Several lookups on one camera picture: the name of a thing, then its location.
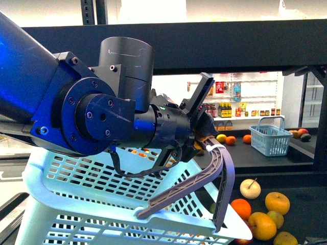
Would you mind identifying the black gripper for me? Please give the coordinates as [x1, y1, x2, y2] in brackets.
[112, 72, 219, 178]

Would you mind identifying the grey basket handle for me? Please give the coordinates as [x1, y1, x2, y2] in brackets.
[136, 136, 235, 232]

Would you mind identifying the light blue shopping basket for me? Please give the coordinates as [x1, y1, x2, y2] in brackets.
[16, 148, 252, 244]

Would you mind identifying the far yellow lemon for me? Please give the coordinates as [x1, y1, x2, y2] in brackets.
[216, 134, 227, 143]

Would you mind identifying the black upper shelf board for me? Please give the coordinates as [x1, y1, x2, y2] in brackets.
[26, 19, 326, 75]

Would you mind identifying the black fruit shelf tray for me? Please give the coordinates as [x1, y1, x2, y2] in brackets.
[230, 174, 326, 244]

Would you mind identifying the soy sauce bottles row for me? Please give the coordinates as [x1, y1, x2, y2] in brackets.
[203, 103, 232, 118]

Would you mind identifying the far orange by basket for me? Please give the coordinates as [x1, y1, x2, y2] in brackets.
[243, 134, 251, 144]

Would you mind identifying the green lime rear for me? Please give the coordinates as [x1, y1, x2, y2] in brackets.
[209, 203, 216, 214]

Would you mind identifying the white pear with stem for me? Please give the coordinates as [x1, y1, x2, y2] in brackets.
[240, 178, 261, 200]

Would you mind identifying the small blue basket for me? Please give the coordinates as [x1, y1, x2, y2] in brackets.
[249, 116, 293, 157]

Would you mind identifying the small orange tangerine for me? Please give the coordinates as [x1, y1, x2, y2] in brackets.
[230, 199, 252, 221]

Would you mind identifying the yellow orange apple rear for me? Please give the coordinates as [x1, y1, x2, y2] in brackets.
[265, 192, 290, 215]

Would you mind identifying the yellow orange apple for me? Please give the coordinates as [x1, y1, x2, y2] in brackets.
[265, 192, 290, 215]
[248, 212, 277, 241]

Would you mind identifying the red apple centre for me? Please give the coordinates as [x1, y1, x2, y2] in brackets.
[233, 220, 255, 245]

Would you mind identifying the yellow orange apple front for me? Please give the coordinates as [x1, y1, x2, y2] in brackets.
[248, 212, 277, 241]

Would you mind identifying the olive kiwi rear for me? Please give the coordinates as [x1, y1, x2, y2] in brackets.
[267, 210, 284, 229]

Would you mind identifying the olive kiwi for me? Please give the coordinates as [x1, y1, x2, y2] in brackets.
[267, 210, 284, 229]
[273, 232, 298, 245]

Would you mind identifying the olive kiwi front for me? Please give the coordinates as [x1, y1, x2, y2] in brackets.
[273, 232, 298, 245]

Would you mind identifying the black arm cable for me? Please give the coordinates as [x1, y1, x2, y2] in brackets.
[109, 146, 183, 179]

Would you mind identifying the black shelf post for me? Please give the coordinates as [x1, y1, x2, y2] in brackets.
[80, 0, 108, 26]

